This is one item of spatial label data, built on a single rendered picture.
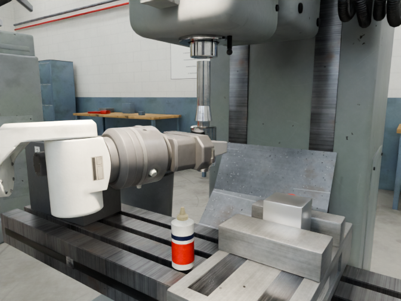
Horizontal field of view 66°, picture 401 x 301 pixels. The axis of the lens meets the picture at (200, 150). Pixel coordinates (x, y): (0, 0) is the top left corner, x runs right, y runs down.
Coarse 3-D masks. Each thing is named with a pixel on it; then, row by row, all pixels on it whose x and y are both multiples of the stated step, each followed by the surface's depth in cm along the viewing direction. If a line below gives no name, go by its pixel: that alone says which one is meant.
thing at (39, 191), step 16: (32, 144) 79; (32, 160) 80; (32, 176) 81; (32, 192) 82; (48, 192) 78; (112, 192) 79; (32, 208) 83; (48, 208) 79; (112, 208) 79; (80, 224) 73
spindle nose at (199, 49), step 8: (200, 40) 51; (208, 40) 51; (192, 48) 52; (200, 48) 51; (208, 48) 51; (216, 48) 52; (192, 56) 52; (200, 56) 55; (208, 56) 55; (216, 56) 52
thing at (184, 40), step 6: (186, 36) 50; (192, 36) 49; (198, 36) 49; (204, 36) 49; (210, 36) 49; (216, 36) 49; (222, 36) 50; (180, 42) 53; (186, 42) 53; (222, 42) 53
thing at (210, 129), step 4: (192, 128) 54; (196, 128) 54; (200, 128) 53; (204, 128) 53; (208, 128) 53; (212, 128) 54; (216, 128) 55; (192, 132) 54; (196, 132) 54; (200, 132) 53; (204, 132) 53; (208, 132) 53; (212, 132) 54
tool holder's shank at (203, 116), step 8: (200, 64) 53; (208, 64) 53; (200, 72) 53; (208, 72) 53; (200, 80) 53; (208, 80) 53; (200, 88) 53; (208, 88) 54; (200, 96) 54; (208, 96) 54; (200, 104) 54; (208, 104) 54; (200, 112) 54; (208, 112) 54; (200, 120) 54; (208, 120) 54
